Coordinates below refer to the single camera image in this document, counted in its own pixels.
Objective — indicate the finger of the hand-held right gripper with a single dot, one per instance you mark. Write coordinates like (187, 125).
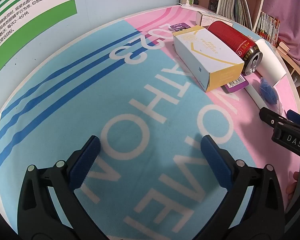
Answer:
(270, 116)
(296, 116)

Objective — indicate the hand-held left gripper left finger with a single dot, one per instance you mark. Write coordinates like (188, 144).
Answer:
(86, 160)

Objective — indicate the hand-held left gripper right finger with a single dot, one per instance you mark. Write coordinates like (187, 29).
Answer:
(216, 161)

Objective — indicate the white paper tube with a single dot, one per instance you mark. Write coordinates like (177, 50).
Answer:
(256, 96)

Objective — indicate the blue item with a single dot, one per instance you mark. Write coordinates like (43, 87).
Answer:
(267, 90)

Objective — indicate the white paper cup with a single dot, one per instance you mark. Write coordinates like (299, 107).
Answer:
(270, 60)

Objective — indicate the white yellow carton box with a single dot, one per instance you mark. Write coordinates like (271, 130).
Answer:
(205, 55)

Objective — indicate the red drink can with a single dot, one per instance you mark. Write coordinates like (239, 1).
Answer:
(230, 36)

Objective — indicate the person's right hand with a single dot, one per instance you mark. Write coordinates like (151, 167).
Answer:
(293, 187)

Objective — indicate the row of colourful books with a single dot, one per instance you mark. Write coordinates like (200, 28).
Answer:
(267, 26)

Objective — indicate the blue pink printed towel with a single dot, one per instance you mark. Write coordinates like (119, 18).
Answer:
(140, 85)

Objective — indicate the purple curtain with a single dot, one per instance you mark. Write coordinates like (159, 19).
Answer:
(287, 5)

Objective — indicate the row of grey booklets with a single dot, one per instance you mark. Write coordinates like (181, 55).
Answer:
(233, 7)

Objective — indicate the wooden bookshelf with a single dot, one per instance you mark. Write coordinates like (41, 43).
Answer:
(258, 1)

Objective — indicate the small white box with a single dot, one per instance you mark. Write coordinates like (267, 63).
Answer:
(205, 18)

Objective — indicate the dark pen holder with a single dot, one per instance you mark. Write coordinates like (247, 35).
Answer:
(212, 2)

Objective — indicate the green white wall poster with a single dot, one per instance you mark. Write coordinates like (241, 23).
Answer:
(27, 17)

